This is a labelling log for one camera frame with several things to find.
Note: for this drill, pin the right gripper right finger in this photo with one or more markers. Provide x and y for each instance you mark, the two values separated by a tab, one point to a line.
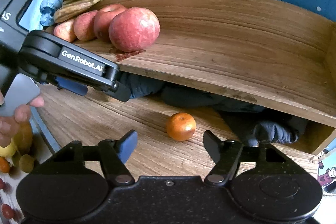
225	155

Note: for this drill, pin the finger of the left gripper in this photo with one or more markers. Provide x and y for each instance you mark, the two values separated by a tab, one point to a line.
77	88
118	91

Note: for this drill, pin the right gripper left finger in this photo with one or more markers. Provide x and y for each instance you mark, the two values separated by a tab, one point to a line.
113	156

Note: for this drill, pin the orange mandarin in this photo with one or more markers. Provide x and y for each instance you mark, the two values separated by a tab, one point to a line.
181	126
4	165

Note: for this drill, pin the yellow lemon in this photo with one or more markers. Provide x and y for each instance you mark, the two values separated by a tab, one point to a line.
8	151

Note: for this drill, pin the red cherry tomato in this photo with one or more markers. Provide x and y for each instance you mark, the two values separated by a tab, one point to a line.
7	211

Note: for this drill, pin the person's left hand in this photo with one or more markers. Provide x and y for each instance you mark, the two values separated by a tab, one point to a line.
10	125

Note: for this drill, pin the red apple leftmost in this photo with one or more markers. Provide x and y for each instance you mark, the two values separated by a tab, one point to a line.
65	31

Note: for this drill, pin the red apple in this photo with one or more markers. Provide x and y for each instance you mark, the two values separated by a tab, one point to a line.
65	31
103	19
84	26
135	29

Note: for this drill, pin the dark blue jacket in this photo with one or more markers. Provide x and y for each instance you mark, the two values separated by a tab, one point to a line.
253	124

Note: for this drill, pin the silver metal tray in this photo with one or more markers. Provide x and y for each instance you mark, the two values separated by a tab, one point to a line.
40	128

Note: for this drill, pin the red apple rightmost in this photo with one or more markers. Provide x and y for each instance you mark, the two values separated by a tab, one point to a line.
135	29

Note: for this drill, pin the yellow green mango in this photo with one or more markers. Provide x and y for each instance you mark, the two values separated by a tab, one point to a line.
24	138

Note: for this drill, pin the orange mandarin beside mango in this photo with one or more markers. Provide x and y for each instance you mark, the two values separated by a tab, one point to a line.
4	165

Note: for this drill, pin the curved wooden shelf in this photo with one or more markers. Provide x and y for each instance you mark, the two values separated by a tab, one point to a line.
266	52

